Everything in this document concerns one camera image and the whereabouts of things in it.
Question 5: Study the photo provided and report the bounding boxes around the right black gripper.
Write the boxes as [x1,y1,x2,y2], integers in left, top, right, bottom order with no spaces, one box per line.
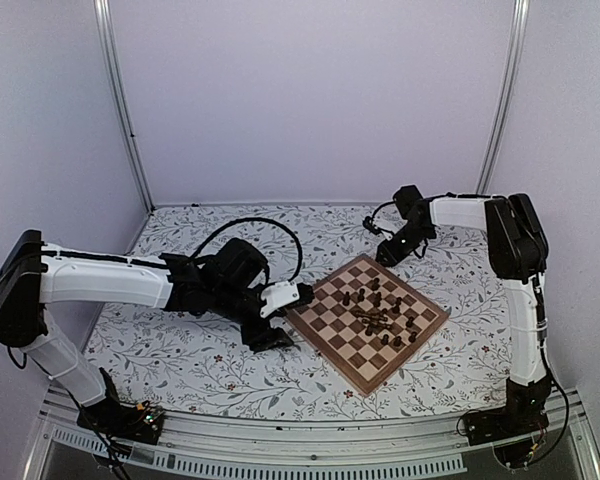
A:
[374,223,433,269]

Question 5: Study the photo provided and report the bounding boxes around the wooden chess board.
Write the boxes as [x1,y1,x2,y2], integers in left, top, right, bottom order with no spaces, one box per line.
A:
[287,255,449,396]

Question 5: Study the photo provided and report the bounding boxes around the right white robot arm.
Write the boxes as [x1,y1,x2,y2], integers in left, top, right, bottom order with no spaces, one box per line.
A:
[376,185,552,436]

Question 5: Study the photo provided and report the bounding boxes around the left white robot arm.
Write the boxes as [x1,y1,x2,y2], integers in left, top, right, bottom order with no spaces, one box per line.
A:
[0,230,314,434]

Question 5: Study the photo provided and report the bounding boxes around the fallen brown chess piece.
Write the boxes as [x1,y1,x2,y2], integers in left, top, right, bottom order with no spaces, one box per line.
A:
[352,310,388,322]

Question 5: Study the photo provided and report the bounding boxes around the fallen dark chess piece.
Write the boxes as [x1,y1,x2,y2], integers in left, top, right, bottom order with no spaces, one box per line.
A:
[365,321,391,336]

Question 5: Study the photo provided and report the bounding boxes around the floral patterned table mat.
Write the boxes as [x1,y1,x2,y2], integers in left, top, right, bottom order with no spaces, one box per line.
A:
[85,204,511,421]

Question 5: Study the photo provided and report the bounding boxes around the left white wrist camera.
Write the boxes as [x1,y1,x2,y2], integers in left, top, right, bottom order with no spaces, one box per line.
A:
[260,281,300,318]

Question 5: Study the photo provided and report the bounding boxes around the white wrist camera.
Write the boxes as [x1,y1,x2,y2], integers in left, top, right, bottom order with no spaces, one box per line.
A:
[260,281,300,318]
[362,216,385,235]

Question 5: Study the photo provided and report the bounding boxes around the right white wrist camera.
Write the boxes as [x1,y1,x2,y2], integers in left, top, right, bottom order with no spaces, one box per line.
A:
[362,216,385,235]

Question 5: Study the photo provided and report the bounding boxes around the right black camera cable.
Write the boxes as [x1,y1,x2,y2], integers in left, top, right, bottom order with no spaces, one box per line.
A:
[369,199,401,231]

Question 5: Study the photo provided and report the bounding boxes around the black camera cable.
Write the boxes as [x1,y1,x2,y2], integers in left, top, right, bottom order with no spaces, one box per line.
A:
[192,217,304,286]
[369,199,401,231]

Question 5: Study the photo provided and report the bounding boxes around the left black camera cable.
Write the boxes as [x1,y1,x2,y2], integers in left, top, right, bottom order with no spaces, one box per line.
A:
[192,217,304,286]

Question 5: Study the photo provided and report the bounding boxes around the right aluminium frame post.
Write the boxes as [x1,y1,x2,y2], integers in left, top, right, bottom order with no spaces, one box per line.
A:
[475,0,530,195]

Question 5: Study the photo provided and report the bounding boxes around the aluminium frame post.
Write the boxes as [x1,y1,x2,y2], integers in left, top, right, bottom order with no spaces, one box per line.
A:
[475,0,530,195]
[93,0,155,213]

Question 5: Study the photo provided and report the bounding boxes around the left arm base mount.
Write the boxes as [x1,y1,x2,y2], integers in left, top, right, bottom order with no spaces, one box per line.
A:
[77,368,165,445]

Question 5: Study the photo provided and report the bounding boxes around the front aluminium rail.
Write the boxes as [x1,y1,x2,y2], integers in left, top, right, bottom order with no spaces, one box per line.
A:
[23,387,600,479]

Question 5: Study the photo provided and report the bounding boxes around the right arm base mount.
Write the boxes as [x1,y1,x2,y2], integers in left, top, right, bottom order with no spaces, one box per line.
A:
[456,392,549,470]

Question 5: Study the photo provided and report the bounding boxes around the left aluminium frame post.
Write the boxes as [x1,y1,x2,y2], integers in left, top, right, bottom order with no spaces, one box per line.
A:
[93,0,155,213]

